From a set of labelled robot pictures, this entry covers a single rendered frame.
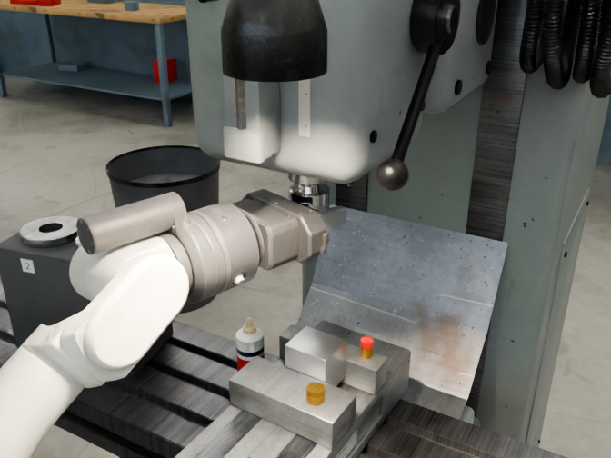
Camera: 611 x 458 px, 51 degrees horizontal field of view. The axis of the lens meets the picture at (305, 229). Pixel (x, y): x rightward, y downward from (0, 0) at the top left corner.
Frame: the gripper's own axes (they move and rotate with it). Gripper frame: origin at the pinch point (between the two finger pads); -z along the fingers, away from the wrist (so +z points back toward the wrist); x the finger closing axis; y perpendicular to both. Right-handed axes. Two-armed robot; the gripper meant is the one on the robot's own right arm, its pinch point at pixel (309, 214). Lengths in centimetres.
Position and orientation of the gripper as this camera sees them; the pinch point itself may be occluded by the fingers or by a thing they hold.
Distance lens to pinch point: 74.7
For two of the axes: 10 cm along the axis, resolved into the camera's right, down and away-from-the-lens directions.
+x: -6.8, -3.2, 6.6
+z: -7.3, 2.8, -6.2
